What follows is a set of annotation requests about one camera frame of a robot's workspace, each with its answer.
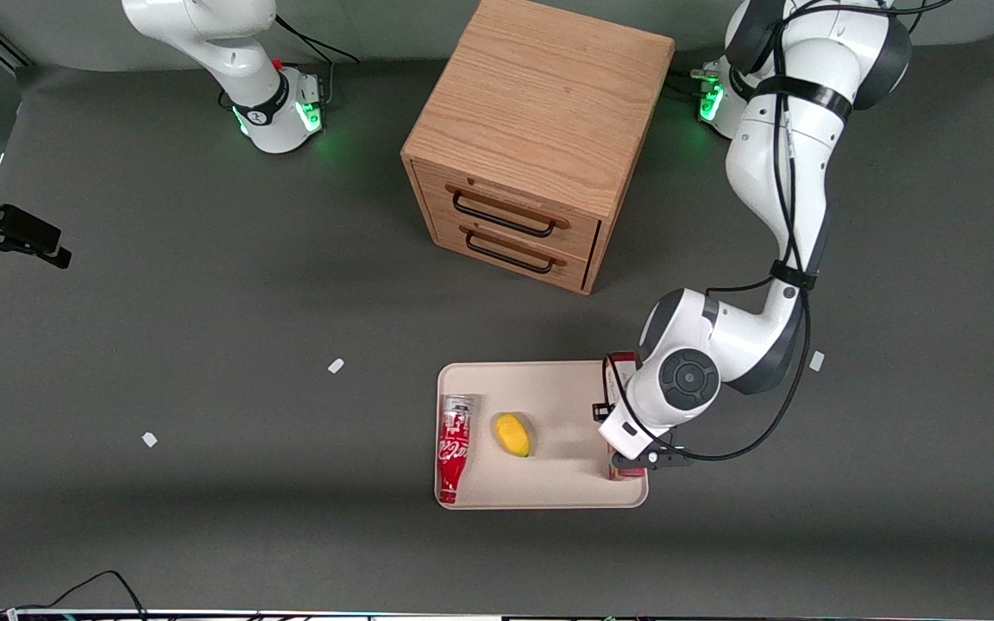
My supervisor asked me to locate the red cookie box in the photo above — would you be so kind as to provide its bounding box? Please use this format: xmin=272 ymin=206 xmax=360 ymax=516
xmin=606 ymin=351 xmax=647 ymax=481

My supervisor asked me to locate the beige plastic tray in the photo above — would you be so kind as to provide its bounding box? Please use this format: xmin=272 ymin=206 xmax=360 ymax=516
xmin=435 ymin=360 xmax=650 ymax=511

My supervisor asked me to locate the yellow mango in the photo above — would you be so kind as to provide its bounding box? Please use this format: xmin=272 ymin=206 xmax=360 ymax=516
xmin=494 ymin=412 xmax=533 ymax=459

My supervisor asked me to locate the red cola can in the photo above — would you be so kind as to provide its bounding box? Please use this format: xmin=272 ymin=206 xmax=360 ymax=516
xmin=437 ymin=394 xmax=475 ymax=505

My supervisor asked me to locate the wooden drawer cabinet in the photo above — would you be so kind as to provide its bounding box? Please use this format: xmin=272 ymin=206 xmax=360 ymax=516
xmin=400 ymin=0 xmax=676 ymax=297

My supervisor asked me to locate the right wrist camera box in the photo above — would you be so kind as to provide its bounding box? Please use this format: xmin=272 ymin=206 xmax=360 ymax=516
xmin=0 ymin=204 xmax=64 ymax=254

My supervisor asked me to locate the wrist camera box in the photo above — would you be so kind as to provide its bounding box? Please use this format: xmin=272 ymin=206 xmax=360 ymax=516
xmin=0 ymin=204 xmax=64 ymax=254
xmin=611 ymin=442 xmax=695 ymax=473

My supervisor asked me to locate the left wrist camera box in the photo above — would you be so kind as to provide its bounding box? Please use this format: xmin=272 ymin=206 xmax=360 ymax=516
xmin=611 ymin=442 xmax=695 ymax=473

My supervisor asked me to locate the wooden drawer with black handle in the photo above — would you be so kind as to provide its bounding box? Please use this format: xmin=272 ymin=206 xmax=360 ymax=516
xmin=431 ymin=212 xmax=595 ymax=293
xmin=415 ymin=161 xmax=603 ymax=260

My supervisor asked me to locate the black cable at table edge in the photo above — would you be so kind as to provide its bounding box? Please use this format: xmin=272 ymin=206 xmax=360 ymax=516
xmin=5 ymin=569 xmax=149 ymax=618

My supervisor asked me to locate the black right arm base cable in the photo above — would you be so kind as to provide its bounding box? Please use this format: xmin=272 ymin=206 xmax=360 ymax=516
xmin=274 ymin=15 xmax=361 ymax=111

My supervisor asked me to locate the black arm base cable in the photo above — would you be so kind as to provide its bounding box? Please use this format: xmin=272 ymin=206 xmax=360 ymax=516
xmin=668 ymin=60 xmax=722 ymax=97
xmin=274 ymin=15 xmax=361 ymax=111

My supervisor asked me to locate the black left arm base cable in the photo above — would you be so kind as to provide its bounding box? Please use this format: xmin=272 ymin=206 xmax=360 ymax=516
xmin=668 ymin=60 xmax=722 ymax=97

